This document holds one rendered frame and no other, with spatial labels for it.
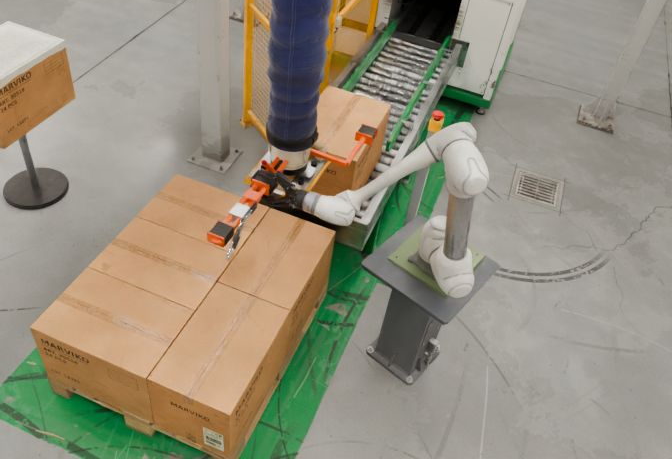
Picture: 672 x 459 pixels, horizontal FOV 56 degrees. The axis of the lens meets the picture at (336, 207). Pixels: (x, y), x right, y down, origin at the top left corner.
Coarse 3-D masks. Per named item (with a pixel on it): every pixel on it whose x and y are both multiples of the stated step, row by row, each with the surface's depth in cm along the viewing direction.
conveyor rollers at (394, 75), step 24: (384, 48) 497; (408, 48) 500; (384, 72) 470; (408, 72) 473; (384, 96) 449; (408, 96) 452; (408, 120) 433; (384, 144) 407; (384, 168) 386; (360, 216) 354
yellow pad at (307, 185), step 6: (312, 156) 300; (312, 162) 292; (318, 162) 297; (324, 162) 297; (330, 162) 301; (318, 168) 294; (324, 168) 295; (318, 174) 291; (294, 180) 286; (300, 180) 282; (306, 180) 286; (312, 180) 288; (300, 186) 283; (306, 186) 283; (312, 186) 285
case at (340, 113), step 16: (320, 96) 364; (336, 96) 365; (352, 96) 367; (320, 112) 352; (336, 112) 354; (352, 112) 355; (368, 112) 357; (384, 112) 359; (320, 128) 341; (336, 128) 342; (352, 128) 344; (384, 128) 371; (336, 144) 332; (352, 144) 334; (352, 160) 324; (368, 160) 356; (288, 176) 348; (336, 176) 335; (352, 176) 331; (368, 176) 374; (320, 192) 346; (336, 192) 342
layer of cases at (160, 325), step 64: (192, 192) 352; (128, 256) 313; (192, 256) 317; (256, 256) 322; (320, 256) 327; (64, 320) 282; (128, 320) 285; (192, 320) 289; (256, 320) 293; (128, 384) 276; (192, 384) 266; (256, 384) 284
